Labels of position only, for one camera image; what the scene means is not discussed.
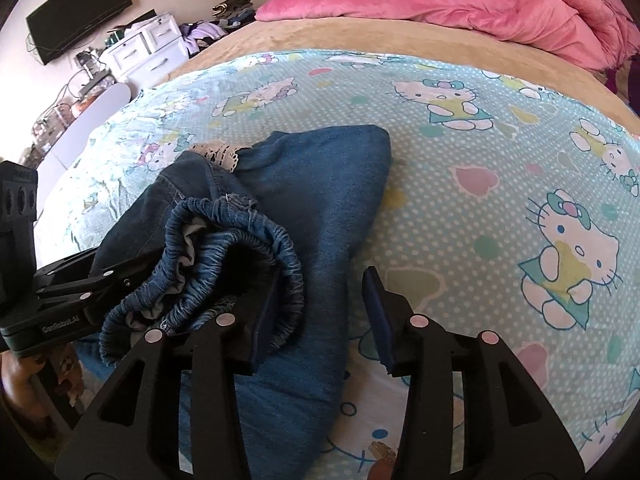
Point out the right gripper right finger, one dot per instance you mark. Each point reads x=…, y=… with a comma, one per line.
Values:
x=473, y=411

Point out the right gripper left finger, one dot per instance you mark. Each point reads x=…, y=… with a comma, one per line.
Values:
x=169, y=409

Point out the blue denim pants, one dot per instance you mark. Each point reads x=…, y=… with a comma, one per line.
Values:
x=278, y=227

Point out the left hand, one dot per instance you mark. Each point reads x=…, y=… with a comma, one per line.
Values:
x=18, y=377

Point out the white low desk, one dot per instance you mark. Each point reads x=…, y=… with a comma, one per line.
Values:
x=75, y=138

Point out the Hello Kitty bed sheet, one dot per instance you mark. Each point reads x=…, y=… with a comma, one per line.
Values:
x=487, y=206

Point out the desk clutter items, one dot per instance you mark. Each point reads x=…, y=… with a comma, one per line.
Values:
x=92, y=79

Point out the white drawer cabinet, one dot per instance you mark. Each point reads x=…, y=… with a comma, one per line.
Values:
x=149, y=51

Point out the clothes pile on floor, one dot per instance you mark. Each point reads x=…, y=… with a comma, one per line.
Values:
x=227, y=17

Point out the beige bed blanket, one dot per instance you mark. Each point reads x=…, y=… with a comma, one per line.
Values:
x=451, y=45

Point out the pink comforter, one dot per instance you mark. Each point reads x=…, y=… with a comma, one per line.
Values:
x=592, y=34

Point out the black wall television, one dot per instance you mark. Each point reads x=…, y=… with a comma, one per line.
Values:
x=57, y=25

